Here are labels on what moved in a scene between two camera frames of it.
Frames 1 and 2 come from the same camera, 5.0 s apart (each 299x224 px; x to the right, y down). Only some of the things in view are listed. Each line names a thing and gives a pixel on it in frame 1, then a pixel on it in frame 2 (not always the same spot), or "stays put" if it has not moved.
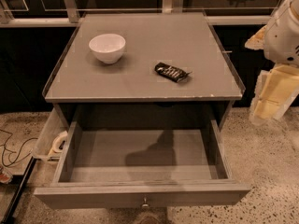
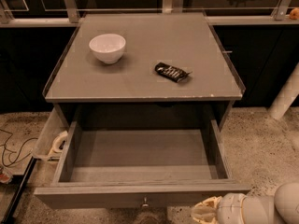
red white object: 6,176 stays put
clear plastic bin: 50,136 stays put
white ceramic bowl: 107,48 stays put
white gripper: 281,39 -> 230,209
